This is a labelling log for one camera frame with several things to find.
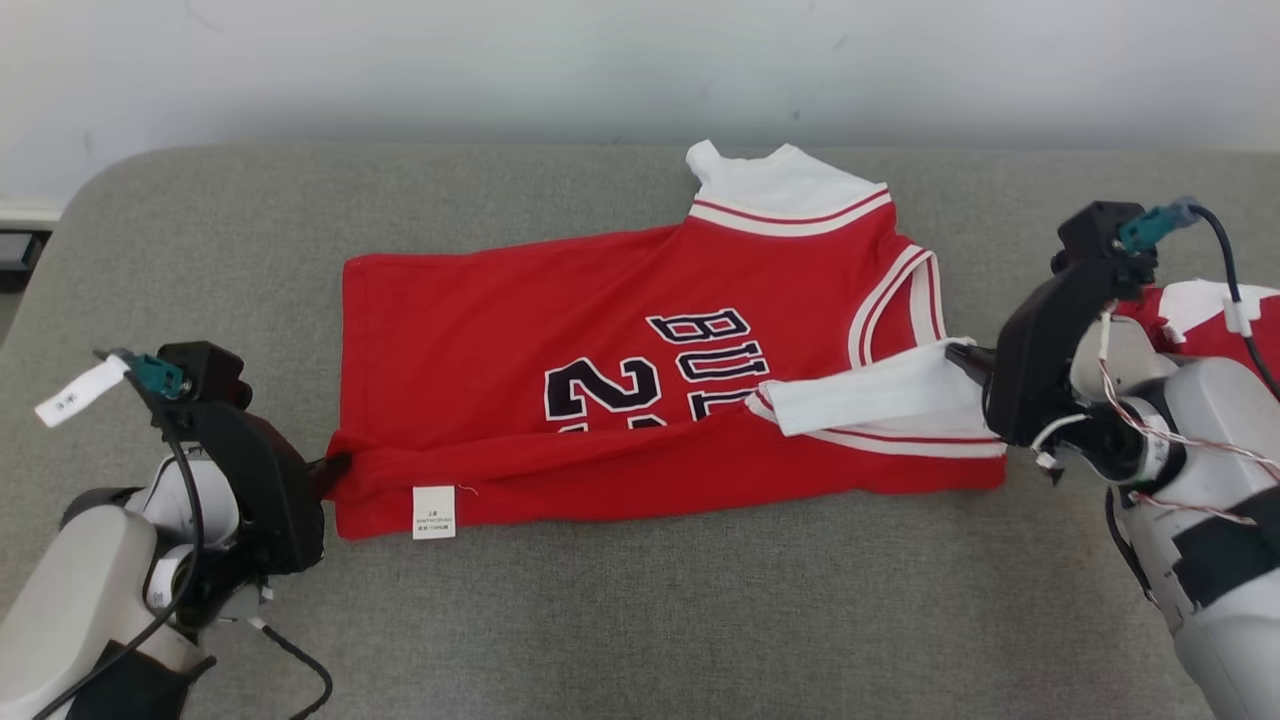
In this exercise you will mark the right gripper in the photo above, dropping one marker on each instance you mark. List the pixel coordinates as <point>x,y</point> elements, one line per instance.
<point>1035,360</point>

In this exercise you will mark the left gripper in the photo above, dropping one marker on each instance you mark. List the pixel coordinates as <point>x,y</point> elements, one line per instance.
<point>265,490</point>

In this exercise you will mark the red Bulls jersey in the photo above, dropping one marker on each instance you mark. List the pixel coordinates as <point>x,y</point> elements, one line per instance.
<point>480,330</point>

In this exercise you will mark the red shorts white stripe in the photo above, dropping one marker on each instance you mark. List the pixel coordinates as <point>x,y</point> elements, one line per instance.
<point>1195,345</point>

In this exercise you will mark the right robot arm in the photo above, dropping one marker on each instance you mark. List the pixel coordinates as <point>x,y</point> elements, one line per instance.
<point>1220,420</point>

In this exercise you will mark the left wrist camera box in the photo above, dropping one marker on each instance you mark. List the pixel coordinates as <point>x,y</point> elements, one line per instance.
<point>205,370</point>

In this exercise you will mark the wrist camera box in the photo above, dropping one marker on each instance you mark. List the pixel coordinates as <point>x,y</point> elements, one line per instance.
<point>205,370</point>
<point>1090,235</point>

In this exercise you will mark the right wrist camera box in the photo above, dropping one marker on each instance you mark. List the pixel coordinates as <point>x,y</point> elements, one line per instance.
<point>1090,235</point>

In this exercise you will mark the white wall baseboard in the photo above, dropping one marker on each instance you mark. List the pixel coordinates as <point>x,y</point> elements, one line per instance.
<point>30,214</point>

